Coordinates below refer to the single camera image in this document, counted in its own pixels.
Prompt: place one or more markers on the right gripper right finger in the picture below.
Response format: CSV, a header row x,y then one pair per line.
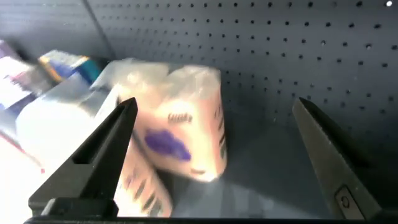
x,y
334,168

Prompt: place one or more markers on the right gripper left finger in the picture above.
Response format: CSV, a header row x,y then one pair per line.
x,y
102,161

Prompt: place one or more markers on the pink tissue pack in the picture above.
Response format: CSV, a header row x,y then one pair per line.
x,y
186,130
143,189

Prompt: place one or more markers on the white tissue pack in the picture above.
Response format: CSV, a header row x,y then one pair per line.
x,y
59,124

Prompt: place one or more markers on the blue and white pack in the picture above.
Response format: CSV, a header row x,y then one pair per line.
x,y
66,67

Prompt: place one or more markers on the white and purple pack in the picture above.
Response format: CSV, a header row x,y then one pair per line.
x,y
14,81

